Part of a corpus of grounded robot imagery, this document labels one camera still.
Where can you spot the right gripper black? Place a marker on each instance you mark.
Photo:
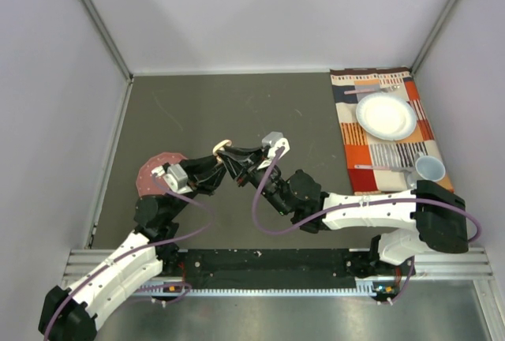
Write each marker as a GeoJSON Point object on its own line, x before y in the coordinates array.
{"type": "Point", "coordinates": [250, 160]}

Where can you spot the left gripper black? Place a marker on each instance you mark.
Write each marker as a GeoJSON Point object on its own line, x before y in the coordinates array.
{"type": "Point", "coordinates": [204, 174]}

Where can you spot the pink earbud charging case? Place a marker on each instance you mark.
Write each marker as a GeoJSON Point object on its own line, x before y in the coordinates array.
{"type": "Point", "coordinates": [220, 146]}

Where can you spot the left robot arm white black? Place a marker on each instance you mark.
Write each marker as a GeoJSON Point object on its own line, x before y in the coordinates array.
{"type": "Point", "coordinates": [79, 311]}

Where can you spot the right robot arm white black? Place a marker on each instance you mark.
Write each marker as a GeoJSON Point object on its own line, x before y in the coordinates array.
{"type": "Point", "coordinates": [420, 220]}

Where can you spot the pink polka dot plate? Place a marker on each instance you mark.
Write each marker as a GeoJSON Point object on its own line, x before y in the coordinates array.
{"type": "Point", "coordinates": [150, 179]}

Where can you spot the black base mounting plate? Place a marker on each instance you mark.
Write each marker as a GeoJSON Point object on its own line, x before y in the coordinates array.
{"type": "Point", "coordinates": [264, 269]}

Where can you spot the patterned orange placemat cloth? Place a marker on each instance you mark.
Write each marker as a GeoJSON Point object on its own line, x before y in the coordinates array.
{"type": "Point", "coordinates": [363, 148]}

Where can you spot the white paper plate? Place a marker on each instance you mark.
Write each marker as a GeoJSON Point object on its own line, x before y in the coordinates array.
{"type": "Point", "coordinates": [386, 117]}

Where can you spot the light blue cup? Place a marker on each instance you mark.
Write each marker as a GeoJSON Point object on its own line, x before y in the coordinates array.
{"type": "Point", "coordinates": [427, 168]}

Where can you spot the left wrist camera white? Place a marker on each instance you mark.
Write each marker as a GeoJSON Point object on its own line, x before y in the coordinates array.
{"type": "Point", "coordinates": [174, 176]}

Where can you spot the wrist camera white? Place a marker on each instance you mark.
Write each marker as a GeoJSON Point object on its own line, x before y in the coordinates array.
{"type": "Point", "coordinates": [174, 176]}
{"type": "Point", "coordinates": [271, 144]}

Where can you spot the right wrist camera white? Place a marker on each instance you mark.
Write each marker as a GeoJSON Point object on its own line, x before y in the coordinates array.
{"type": "Point", "coordinates": [271, 144]}

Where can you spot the pink handled fork rear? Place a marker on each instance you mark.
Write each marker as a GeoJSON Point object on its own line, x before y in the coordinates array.
{"type": "Point", "coordinates": [390, 88]}

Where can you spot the left aluminium corner post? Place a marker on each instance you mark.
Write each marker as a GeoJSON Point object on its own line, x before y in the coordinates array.
{"type": "Point", "coordinates": [106, 38]}

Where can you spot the aluminium corner post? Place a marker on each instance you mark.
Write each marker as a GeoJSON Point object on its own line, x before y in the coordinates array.
{"type": "Point", "coordinates": [435, 32]}
{"type": "Point", "coordinates": [106, 38]}

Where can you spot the right aluminium corner post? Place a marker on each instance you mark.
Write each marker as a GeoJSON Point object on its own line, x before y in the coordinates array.
{"type": "Point", "coordinates": [435, 32]}

